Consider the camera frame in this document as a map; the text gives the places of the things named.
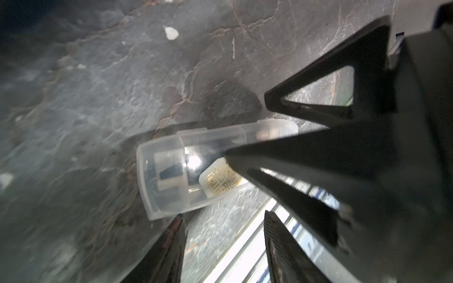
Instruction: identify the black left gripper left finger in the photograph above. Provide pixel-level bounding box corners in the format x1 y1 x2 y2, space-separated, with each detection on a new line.
123 214 186 283

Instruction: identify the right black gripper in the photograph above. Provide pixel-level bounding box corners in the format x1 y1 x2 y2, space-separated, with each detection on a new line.
226 3 453 283

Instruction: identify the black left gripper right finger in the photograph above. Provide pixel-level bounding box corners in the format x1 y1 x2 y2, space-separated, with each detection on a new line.
264 211 330 283

